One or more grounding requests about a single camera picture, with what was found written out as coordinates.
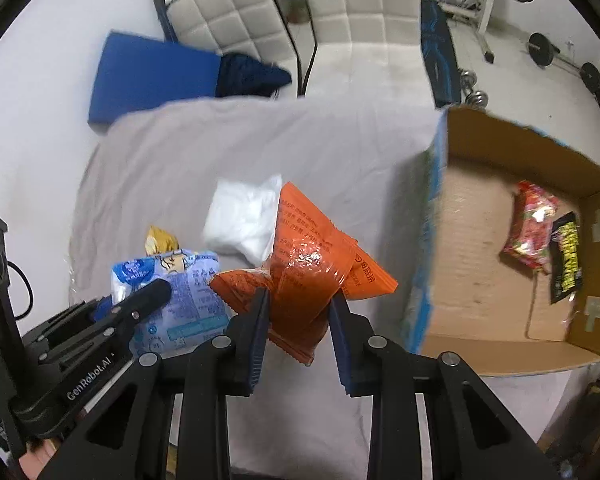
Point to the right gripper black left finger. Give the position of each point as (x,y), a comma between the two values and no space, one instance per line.
(168,417)

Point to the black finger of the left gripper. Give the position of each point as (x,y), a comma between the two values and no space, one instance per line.
(138,306)

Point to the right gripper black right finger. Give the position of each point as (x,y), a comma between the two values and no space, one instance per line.
(428,406)

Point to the light blue snack bag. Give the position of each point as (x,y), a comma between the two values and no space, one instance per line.
(194,314)

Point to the black yellow snack bag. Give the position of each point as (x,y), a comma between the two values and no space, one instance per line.
(567,275)

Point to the orange snack bag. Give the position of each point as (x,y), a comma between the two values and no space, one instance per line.
(310,262)

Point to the red floral snack bag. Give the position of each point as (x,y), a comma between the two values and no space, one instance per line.
(529,234)

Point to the yellow snack packet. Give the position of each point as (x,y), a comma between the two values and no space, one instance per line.
(158,241)

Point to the white plastic bag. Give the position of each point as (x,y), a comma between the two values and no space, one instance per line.
(242,219)

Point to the blue printed cardboard box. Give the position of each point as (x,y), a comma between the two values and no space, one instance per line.
(508,273)

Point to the blue foam mat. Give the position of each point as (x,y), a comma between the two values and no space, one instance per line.
(137,73)

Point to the dark navy cloth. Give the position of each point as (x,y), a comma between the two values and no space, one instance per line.
(242,75)

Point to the left beige tufted chair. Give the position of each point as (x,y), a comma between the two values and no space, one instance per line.
(253,27)

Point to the beige tufted chair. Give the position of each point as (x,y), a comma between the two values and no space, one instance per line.
(368,48)
(253,27)

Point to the right beige tufted chair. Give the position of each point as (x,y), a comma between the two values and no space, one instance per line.
(368,48)

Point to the blue black bench pad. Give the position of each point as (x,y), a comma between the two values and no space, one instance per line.
(439,54)

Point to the floor barbell with plates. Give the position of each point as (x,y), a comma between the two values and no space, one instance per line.
(544,53)

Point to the white weight bench rack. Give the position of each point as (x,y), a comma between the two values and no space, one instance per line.
(477,15)

